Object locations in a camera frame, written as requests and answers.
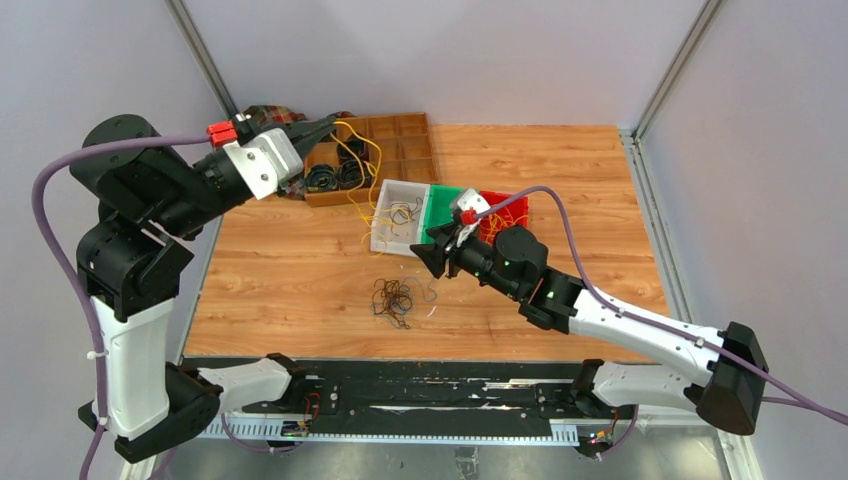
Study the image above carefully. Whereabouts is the yellow cable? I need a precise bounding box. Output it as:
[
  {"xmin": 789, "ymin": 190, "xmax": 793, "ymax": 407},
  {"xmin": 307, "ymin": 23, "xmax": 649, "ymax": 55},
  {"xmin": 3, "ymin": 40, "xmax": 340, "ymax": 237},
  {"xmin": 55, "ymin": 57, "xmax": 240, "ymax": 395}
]
[
  {"xmin": 327, "ymin": 120, "xmax": 412, "ymax": 256},
  {"xmin": 478, "ymin": 205, "xmax": 515, "ymax": 246},
  {"xmin": 486, "ymin": 205, "xmax": 530, "ymax": 233}
]

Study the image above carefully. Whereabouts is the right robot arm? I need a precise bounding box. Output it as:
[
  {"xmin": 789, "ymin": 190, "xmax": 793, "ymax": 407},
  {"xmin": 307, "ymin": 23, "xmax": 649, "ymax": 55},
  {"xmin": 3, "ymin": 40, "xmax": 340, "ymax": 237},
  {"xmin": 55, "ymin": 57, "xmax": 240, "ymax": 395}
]
[{"xmin": 410, "ymin": 222, "xmax": 768, "ymax": 436}]

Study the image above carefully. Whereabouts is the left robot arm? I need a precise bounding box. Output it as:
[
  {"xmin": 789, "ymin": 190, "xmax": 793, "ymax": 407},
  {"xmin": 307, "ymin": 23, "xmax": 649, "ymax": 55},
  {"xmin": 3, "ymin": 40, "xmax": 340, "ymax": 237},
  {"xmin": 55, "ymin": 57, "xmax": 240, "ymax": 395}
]
[{"xmin": 70, "ymin": 114, "xmax": 335, "ymax": 463}]

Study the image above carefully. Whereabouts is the white plastic bin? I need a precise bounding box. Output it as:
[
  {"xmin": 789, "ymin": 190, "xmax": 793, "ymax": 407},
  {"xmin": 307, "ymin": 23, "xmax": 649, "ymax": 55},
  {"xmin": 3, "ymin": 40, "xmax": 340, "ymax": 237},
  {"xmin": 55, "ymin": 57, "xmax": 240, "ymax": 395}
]
[{"xmin": 369, "ymin": 179, "xmax": 431, "ymax": 257}]

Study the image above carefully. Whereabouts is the red plastic bin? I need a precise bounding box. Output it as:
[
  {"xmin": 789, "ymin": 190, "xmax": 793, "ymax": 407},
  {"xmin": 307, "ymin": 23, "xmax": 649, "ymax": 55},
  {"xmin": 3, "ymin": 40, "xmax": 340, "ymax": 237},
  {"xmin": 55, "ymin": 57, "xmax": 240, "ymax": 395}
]
[{"xmin": 472, "ymin": 198, "xmax": 530, "ymax": 245}]

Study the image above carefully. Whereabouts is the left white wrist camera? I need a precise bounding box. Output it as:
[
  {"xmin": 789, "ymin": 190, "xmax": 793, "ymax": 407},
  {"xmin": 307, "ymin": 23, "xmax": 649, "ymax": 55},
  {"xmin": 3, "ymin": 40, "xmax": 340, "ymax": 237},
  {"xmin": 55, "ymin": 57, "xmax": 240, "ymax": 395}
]
[{"xmin": 223, "ymin": 128, "xmax": 304, "ymax": 199}]

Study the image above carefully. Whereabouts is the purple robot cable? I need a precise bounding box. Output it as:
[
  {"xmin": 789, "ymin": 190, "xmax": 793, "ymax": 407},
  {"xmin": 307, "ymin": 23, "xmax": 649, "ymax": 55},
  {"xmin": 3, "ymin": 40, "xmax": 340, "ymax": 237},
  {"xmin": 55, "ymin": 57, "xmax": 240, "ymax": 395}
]
[
  {"xmin": 31, "ymin": 120, "xmax": 240, "ymax": 480},
  {"xmin": 460, "ymin": 185, "xmax": 848, "ymax": 461}
]

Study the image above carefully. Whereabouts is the aluminium frame rail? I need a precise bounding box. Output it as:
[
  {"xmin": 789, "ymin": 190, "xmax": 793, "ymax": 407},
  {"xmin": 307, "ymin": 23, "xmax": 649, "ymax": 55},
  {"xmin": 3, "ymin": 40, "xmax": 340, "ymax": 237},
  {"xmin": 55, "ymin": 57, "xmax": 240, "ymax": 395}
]
[{"xmin": 119, "ymin": 370, "xmax": 763, "ymax": 480}]

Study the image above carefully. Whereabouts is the rolled green-black belt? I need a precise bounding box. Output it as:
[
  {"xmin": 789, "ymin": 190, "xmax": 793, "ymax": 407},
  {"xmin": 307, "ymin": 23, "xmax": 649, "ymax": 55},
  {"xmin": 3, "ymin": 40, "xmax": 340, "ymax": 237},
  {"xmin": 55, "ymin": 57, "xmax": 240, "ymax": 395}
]
[{"xmin": 304, "ymin": 163, "xmax": 339, "ymax": 193}]

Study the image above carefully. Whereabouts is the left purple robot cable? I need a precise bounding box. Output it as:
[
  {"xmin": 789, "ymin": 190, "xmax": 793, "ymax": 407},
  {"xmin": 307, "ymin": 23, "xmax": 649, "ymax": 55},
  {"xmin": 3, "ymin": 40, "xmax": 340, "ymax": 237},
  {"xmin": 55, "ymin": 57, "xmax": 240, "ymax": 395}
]
[{"xmin": 31, "ymin": 120, "xmax": 240, "ymax": 480}]

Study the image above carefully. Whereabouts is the wooden compartment tray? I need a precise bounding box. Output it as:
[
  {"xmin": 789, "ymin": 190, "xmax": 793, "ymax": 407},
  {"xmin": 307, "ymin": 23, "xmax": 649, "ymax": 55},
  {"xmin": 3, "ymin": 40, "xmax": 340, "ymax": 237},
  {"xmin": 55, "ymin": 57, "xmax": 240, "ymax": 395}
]
[{"xmin": 304, "ymin": 113, "xmax": 441, "ymax": 207}]

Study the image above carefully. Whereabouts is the green plastic bin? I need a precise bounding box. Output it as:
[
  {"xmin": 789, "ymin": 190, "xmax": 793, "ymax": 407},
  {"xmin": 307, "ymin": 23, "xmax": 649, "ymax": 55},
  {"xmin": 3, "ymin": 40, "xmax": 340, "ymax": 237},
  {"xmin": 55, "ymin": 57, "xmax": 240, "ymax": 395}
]
[{"xmin": 419, "ymin": 184, "xmax": 466, "ymax": 244}]

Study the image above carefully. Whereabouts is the rolled dark belt middle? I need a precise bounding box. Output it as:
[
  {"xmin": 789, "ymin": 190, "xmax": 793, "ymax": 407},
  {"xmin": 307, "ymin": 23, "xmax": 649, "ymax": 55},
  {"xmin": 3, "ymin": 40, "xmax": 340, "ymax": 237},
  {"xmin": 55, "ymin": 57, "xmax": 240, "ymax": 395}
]
[{"xmin": 336, "ymin": 136, "xmax": 369, "ymax": 165}]

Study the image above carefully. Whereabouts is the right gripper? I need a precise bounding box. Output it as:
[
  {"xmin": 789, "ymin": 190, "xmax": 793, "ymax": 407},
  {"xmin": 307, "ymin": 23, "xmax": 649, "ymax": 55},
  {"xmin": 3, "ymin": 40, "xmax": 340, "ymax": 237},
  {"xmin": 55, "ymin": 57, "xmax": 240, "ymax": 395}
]
[{"xmin": 410, "ymin": 221, "xmax": 520, "ymax": 300}]

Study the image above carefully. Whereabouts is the plaid cloth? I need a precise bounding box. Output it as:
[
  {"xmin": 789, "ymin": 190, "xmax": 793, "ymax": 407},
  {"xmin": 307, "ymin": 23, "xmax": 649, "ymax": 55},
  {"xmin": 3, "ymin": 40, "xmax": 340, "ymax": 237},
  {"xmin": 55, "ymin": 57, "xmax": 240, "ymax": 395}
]
[{"xmin": 241, "ymin": 105, "xmax": 353, "ymax": 123}]

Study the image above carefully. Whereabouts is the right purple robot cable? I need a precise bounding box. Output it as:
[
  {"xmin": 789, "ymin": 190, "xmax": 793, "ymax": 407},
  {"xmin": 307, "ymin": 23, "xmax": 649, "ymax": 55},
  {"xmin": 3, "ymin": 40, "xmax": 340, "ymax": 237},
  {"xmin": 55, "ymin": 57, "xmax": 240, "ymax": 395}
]
[{"xmin": 460, "ymin": 185, "xmax": 848, "ymax": 461}]

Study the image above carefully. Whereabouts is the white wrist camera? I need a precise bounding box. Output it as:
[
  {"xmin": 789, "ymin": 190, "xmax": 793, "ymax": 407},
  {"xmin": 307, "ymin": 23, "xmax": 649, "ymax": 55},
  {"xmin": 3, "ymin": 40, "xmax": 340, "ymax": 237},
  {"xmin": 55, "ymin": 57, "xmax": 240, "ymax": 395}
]
[
  {"xmin": 223, "ymin": 128, "xmax": 304, "ymax": 199},
  {"xmin": 452, "ymin": 188, "xmax": 490, "ymax": 247}
]

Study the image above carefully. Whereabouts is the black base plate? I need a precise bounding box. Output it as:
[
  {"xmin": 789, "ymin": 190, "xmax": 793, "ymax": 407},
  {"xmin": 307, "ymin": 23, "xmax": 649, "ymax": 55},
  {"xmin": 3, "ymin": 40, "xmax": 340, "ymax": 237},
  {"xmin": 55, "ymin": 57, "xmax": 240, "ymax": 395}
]
[{"xmin": 244, "ymin": 360, "xmax": 633, "ymax": 438}]

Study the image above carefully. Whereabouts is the rolled dark patterned belt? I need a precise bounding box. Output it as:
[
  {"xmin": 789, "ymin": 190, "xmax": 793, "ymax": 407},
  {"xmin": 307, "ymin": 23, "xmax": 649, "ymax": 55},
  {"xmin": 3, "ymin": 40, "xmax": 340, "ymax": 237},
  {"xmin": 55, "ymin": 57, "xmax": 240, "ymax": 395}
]
[{"xmin": 337, "ymin": 160, "xmax": 373, "ymax": 190}]

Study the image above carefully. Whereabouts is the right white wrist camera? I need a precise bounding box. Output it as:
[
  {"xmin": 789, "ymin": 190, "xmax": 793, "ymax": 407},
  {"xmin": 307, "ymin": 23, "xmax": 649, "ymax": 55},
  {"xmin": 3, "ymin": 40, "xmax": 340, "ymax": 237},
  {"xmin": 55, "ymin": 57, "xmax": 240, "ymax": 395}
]
[{"xmin": 452, "ymin": 188, "xmax": 490, "ymax": 247}]

